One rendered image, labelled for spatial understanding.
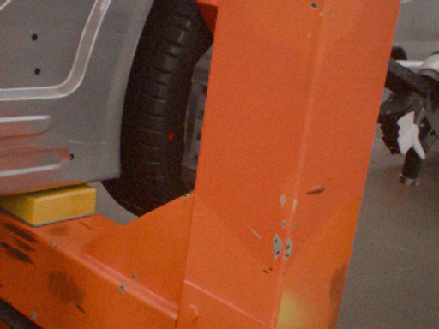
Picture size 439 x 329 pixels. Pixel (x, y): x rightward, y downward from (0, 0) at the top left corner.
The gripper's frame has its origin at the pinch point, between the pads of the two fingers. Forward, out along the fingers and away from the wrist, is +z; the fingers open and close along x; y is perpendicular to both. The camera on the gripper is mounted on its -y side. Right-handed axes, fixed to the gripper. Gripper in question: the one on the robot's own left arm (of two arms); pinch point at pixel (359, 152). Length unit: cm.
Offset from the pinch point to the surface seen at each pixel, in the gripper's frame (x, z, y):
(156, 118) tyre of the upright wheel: 40.7, 4.2, -13.5
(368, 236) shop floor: 162, -117, 135
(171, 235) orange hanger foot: 9.8, 28.8, -8.2
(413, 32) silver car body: 56, -87, 22
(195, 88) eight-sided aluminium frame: 36.0, -3.8, -14.1
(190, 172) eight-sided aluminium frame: 39.9, 5.2, -1.1
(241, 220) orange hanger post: -5.6, 26.6, -9.8
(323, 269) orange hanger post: -8.5, 22.2, 2.2
